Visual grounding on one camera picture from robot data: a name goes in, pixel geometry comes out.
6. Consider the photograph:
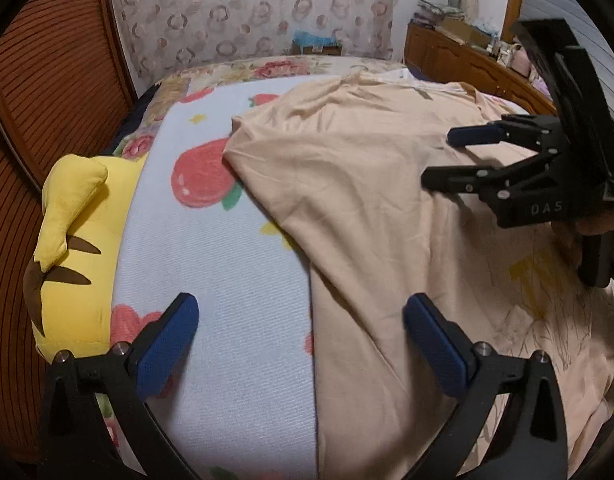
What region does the beige t-shirt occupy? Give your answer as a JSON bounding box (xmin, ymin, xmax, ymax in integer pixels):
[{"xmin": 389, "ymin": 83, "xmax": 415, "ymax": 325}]
[{"xmin": 222, "ymin": 71, "xmax": 614, "ymax": 480}]

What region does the pile of folded cloths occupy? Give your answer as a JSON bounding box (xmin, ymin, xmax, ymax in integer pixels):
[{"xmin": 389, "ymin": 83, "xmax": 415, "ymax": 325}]
[{"xmin": 414, "ymin": 0, "xmax": 468, "ymax": 28}]

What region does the yellow striped plush toy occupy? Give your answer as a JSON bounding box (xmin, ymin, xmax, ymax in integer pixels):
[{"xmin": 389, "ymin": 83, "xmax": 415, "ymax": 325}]
[{"xmin": 24, "ymin": 154, "xmax": 149, "ymax": 363}]

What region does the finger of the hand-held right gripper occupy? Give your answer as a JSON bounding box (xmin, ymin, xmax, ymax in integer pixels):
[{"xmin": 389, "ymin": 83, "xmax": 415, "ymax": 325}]
[
  {"xmin": 447, "ymin": 114, "xmax": 562, "ymax": 150},
  {"xmin": 421, "ymin": 152, "xmax": 558, "ymax": 211}
]

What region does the blue bag on box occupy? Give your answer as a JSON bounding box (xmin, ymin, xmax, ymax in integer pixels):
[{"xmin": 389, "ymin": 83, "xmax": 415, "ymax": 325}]
[{"xmin": 292, "ymin": 30, "xmax": 338, "ymax": 49}]

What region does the cardboard box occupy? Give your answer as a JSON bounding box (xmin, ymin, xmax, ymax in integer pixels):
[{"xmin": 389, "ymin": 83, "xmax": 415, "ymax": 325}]
[{"xmin": 437, "ymin": 20, "xmax": 490, "ymax": 48}]

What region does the white strawberry print blanket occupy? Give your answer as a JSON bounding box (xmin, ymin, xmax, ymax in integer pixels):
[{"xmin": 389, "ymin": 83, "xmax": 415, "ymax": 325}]
[{"xmin": 107, "ymin": 75, "xmax": 323, "ymax": 480}]

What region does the person's right hand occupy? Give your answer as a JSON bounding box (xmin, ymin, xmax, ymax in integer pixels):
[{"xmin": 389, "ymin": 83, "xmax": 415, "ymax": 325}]
[{"xmin": 553, "ymin": 212, "xmax": 614, "ymax": 263}]

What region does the ring patterned sheer curtain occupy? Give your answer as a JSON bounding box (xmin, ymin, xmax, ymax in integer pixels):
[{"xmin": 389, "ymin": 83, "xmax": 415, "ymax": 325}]
[{"xmin": 103, "ymin": 0, "xmax": 410, "ymax": 92}]

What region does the wooden side cabinet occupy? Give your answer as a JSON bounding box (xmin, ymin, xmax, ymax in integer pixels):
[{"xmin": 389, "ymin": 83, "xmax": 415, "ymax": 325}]
[{"xmin": 404, "ymin": 22, "xmax": 558, "ymax": 116}]

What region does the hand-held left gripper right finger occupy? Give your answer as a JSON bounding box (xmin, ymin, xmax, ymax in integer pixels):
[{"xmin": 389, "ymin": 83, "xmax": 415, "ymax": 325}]
[{"xmin": 403, "ymin": 293, "xmax": 570, "ymax": 480}]

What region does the floral bed sheet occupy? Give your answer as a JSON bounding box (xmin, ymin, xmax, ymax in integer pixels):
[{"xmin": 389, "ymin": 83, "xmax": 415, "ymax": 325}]
[{"xmin": 107, "ymin": 55, "xmax": 413, "ymax": 161}]

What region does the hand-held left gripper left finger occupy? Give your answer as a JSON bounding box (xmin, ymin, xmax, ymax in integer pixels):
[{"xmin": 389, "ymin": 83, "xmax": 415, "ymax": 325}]
[{"xmin": 37, "ymin": 292, "xmax": 200, "ymax": 480}]

